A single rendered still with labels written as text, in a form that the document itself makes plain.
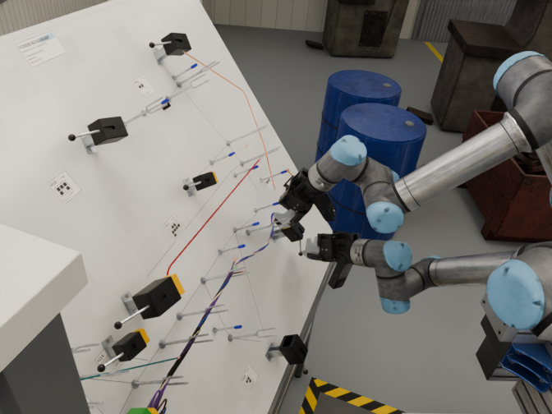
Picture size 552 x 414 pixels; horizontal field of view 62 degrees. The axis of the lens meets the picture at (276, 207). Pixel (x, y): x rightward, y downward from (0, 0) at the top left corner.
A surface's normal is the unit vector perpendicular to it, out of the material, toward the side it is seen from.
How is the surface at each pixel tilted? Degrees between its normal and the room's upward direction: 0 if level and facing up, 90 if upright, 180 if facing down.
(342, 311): 0
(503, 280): 89
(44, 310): 90
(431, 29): 90
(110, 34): 53
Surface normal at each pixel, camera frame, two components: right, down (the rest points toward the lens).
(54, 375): 0.93, 0.28
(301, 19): 0.03, 0.61
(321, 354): 0.08, -0.80
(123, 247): 0.80, -0.26
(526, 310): -0.90, 0.19
